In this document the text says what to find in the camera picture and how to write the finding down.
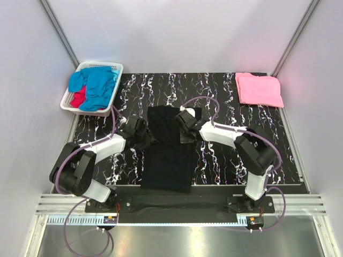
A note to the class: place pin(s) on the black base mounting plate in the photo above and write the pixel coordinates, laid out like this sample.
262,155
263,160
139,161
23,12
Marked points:
203,204

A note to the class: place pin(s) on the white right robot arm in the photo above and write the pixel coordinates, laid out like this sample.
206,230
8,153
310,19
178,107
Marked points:
259,156

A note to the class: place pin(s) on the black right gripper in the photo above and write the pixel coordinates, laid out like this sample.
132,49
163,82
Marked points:
183,139

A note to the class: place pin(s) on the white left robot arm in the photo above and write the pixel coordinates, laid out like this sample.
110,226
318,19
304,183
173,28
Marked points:
74,168

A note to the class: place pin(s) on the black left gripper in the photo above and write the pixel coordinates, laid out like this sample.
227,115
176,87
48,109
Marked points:
148,140

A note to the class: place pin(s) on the folded pink t-shirt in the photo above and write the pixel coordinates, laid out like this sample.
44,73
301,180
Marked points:
259,90

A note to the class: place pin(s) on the black t-shirt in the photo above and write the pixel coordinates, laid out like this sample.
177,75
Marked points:
168,163

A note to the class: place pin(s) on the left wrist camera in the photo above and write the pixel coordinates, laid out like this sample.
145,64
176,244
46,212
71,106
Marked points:
134,125

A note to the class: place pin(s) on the red t-shirt in basket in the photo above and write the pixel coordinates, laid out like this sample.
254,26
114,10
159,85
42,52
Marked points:
78,98

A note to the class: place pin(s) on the aluminium frame rail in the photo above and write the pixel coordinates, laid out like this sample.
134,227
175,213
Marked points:
71,210

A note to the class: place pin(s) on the blue t-shirt in basket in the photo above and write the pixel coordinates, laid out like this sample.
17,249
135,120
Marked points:
99,82

